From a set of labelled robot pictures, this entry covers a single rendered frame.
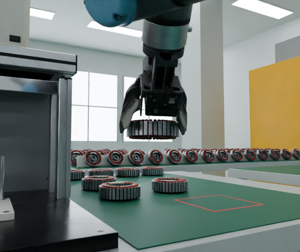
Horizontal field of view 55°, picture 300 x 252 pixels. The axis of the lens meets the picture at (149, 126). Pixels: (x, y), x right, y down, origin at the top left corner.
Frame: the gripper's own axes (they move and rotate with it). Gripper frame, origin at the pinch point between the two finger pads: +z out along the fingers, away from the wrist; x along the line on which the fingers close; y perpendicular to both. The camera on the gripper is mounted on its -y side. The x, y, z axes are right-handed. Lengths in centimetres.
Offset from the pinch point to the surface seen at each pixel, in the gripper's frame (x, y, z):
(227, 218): 14.5, 16.0, 8.7
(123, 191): -5.5, 0.0, 19.8
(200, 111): 111, -300, 192
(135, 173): 0, -42, 56
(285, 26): 313, -510, 122
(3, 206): -27.4, 14.5, 7.1
